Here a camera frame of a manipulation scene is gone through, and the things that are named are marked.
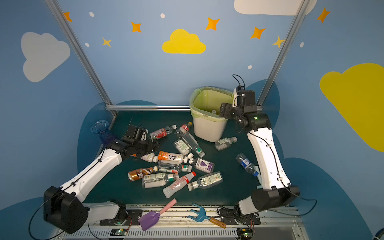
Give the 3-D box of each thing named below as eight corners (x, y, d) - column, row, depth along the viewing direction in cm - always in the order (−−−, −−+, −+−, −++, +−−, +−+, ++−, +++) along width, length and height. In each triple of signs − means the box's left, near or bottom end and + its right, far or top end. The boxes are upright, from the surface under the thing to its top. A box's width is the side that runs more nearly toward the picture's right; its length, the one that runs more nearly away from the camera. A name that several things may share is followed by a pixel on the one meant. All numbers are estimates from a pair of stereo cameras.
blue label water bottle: (253, 179, 89) (255, 176, 85) (233, 158, 97) (235, 155, 94) (259, 174, 91) (261, 171, 87) (239, 154, 99) (241, 151, 96)
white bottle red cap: (166, 199, 80) (165, 197, 77) (162, 192, 82) (161, 190, 80) (197, 177, 88) (197, 175, 85) (193, 171, 90) (193, 169, 87)
